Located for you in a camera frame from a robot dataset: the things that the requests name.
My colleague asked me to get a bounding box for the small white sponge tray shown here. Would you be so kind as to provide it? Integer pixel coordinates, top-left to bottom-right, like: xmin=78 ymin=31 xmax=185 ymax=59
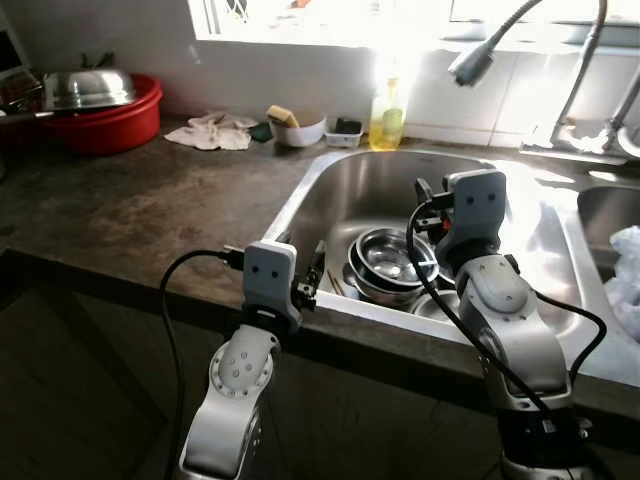
xmin=325 ymin=118 xmax=366 ymax=148

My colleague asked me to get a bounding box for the red slotted dish basket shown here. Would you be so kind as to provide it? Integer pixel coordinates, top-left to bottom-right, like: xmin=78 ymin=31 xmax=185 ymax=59
xmin=0 ymin=68 xmax=46 ymax=113

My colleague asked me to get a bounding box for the green scouring pad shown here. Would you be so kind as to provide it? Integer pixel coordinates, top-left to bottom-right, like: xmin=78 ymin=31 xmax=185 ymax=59
xmin=248 ymin=120 xmax=276 ymax=143

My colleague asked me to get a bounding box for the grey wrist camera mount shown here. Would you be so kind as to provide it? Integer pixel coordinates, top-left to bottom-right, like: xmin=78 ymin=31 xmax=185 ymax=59
xmin=440 ymin=169 xmax=508 ymax=251
xmin=243 ymin=240 xmax=299 ymax=331

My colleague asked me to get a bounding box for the bright window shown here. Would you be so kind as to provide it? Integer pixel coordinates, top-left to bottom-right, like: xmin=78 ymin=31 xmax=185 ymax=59
xmin=188 ymin=0 xmax=640 ymax=51

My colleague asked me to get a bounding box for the steel bowl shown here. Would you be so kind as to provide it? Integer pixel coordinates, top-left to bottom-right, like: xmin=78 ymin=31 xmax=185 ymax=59
xmin=350 ymin=227 xmax=441 ymax=291
xmin=345 ymin=262 xmax=441 ymax=309
xmin=415 ymin=290 xmax=463 ymax=321

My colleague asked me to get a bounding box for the yellow dish soap bottle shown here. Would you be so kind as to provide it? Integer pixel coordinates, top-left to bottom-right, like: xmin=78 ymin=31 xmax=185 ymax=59
xmin=368 ymin=60 xmax=406 ymax=151

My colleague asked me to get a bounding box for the chrome curved faucet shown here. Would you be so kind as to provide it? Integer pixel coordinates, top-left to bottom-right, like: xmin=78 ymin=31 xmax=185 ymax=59
xmin=603 ymin=70 xmax=640 ymax=159

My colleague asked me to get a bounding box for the stainless steel sink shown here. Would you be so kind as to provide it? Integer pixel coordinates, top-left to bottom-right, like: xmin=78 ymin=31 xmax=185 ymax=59
xmin=262 ymin=148 xmax=640 ymax=389

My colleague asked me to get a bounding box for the white plastic bag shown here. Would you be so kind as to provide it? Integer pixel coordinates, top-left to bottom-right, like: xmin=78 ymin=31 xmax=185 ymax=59
xmin=603 ymin=225 xmax=640 ymax=346

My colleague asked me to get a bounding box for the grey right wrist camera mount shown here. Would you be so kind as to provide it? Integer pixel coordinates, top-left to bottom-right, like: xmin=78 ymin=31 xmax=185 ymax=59
xmin=440 ymin=169 xmax=508 ymax=251

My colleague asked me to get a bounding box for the red plastic basin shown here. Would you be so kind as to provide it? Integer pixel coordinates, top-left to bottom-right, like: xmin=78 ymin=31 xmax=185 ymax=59
xmin=45 ymin=73 xmax=163 ymax=156

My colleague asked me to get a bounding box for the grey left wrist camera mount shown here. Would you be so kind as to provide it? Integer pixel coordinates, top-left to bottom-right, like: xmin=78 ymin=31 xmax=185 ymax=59
xmin=243 ymin=240 xmax=299 ymax=331

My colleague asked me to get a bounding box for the flexible gooseneck spray faucet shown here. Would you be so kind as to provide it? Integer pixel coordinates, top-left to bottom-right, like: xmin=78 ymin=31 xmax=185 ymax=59
xmin=447 ymin=0 xmax=611 ymax=153

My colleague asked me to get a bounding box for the yellow sponge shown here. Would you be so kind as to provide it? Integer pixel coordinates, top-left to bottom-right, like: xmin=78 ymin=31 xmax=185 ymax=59
xmin=266 ymin=105 xmax=301 ymax=129

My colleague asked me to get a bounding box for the domed steel lid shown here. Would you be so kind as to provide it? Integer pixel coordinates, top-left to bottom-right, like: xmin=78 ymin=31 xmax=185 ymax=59
xmin=42 ymin=55 xmax=136 ymax=111

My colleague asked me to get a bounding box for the white crumpled cloth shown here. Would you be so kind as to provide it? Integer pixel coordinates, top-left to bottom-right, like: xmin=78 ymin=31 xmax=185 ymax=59
xmin=165 ymin=112 xmax=259 ymax=152

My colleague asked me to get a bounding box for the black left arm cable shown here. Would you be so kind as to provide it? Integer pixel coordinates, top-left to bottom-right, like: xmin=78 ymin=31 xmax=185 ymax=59
xmin=160 ymin=248 xmax=248 ymax=480

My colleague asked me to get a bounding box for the white ceramic bowl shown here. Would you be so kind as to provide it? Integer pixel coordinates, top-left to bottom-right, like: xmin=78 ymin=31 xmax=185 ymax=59
xmin=270 ymin=112 xmax=328 ymax=148

